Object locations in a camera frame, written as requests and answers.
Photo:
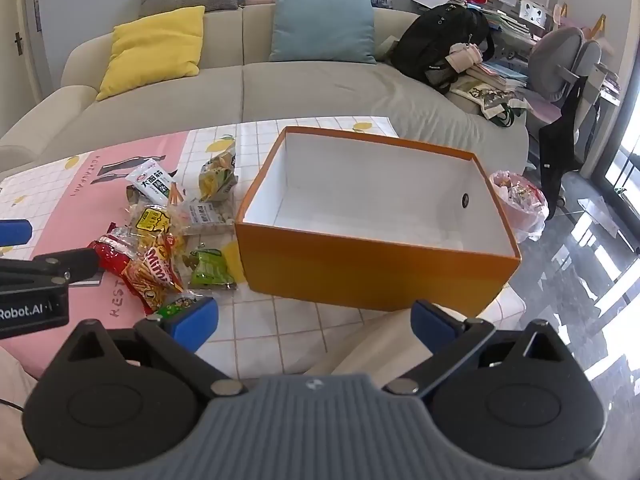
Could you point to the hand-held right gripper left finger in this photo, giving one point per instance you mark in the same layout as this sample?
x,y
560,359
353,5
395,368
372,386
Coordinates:
x,y
192,322

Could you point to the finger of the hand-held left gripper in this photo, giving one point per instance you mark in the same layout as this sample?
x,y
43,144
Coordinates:
x,y
15,231
65,264

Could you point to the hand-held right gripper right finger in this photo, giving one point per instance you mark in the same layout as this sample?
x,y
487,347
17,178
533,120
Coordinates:
x,y
435,325

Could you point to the dark green snack packet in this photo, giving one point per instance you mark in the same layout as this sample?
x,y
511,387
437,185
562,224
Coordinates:
x,y
175,306

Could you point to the red snack packet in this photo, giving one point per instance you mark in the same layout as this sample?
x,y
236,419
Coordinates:
x,y
107,255

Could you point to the orange stick snack packet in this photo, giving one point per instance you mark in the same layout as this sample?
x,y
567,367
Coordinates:
x,y
150,275

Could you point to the yellow noodle snack packet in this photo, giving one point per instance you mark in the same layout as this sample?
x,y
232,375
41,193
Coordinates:
x,y
150,220

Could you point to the orange cardboard box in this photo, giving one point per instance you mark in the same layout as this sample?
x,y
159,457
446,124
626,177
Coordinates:
x,y
350,270

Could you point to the clear packet of white balls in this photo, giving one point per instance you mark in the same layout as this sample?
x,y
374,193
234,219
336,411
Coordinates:
x,y
205,216

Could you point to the yellow-green chip packet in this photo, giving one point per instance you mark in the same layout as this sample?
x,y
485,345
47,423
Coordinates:
x,y
217,175

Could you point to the pink trash bin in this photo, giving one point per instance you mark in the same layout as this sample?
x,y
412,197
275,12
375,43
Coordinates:
x,y
520,200

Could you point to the black garment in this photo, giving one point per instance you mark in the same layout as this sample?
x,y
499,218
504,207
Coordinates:
x,y
560,150

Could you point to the yellow cushion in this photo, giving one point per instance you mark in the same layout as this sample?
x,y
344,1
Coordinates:
x,y
150,50

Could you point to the white and green tote bag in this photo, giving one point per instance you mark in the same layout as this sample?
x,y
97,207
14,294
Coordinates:
x,y
487,100

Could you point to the beige sofa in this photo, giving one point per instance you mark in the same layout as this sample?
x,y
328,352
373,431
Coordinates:
x,y
325,90

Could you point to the pink pouch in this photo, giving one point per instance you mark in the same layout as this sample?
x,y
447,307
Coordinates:
x,y
462,57

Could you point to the black backpack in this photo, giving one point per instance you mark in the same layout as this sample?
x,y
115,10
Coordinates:
x,y
435,40

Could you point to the grey desk chair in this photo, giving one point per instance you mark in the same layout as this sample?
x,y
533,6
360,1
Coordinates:
x,y
555,60

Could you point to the light blue cushion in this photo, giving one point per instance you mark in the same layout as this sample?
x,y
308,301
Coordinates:
x,y
322,25

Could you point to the cluttered desk shelf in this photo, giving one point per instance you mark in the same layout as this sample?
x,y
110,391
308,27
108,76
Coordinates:
x,y
510,5

